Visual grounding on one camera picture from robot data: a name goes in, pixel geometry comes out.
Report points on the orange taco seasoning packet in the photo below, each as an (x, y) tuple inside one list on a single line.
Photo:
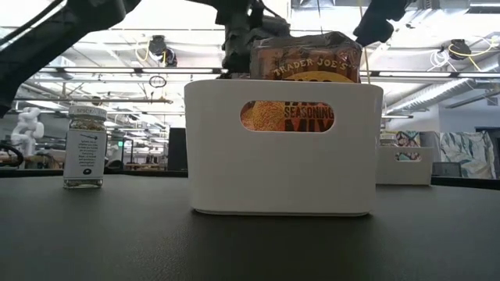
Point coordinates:
[(304, 58)]

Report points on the white-lidded bagel seasoning jar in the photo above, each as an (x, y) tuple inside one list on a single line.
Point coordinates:
[(85, 152), (388, 140)]

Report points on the white plastic bin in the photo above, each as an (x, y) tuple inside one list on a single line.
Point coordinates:
[(218, 175)]

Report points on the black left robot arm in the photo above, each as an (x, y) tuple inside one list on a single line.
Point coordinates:
[(78, 27)]

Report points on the colourful patterned panel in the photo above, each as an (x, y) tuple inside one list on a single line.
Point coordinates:
[(409, 138)]

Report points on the black upright panel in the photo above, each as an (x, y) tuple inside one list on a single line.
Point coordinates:
[(177, 150)]

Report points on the light grey plastic bin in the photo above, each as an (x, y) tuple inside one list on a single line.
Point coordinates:
[(406, 173)]

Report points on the leaf patterned panel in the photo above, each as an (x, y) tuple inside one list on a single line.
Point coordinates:
[(468, 152)]

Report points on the black table mat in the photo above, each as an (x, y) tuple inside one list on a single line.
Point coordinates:
[(156, 242)]

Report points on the white robot figure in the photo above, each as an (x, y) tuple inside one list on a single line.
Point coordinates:
[(27, 129)]

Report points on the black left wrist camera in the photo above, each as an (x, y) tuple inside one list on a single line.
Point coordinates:
[(273, 27)]

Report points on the silver air duct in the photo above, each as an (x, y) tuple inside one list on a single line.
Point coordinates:
[(437, 93)]

